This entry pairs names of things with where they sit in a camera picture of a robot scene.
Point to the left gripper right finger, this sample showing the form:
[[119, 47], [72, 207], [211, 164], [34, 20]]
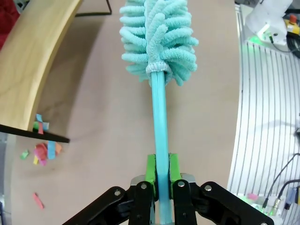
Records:
[[187, 201]]

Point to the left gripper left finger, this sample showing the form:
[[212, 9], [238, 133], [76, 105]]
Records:
[[140, 201]]

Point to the teal microfibre duster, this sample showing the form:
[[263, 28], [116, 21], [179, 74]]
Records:
[[161, 117]]

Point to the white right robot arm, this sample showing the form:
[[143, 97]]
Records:
[[267, 16]]

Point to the metal round connector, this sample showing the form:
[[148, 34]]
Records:
[[277, 206]]

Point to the orange paper scrap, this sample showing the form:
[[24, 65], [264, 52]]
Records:
[[58, 147]]

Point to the red paper strip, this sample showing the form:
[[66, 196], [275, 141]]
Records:
[[38, 200]]

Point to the black and purple connector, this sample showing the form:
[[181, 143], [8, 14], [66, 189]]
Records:
[[290, 199]]

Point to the long blue paper strip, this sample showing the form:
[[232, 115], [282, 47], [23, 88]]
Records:
[[51, 150]]

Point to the crumpled pink paper scrap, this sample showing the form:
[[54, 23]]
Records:
[[41, 151]]

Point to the yellow paper scrap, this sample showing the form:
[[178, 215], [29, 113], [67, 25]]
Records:
[[35, 160]]

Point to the aluminium slotted mounting plate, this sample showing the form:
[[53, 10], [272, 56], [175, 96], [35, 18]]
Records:
[[257, 105]]

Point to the blue paper scrap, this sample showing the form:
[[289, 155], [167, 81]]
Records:
[[39, 117], [46, 125]]

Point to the pink paper strip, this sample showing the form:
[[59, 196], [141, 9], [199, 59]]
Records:
[[41, 129]]

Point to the green paper scrap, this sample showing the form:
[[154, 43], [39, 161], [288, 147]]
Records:
[[24, 154], [35, 125]]

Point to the red emergency stop button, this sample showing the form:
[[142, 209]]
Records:
[[293, 20]]

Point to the person in red jacket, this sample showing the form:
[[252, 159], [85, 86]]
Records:
[[5, 21]]

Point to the wooden shelf with black frame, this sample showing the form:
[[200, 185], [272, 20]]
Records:
[[28, 58]]

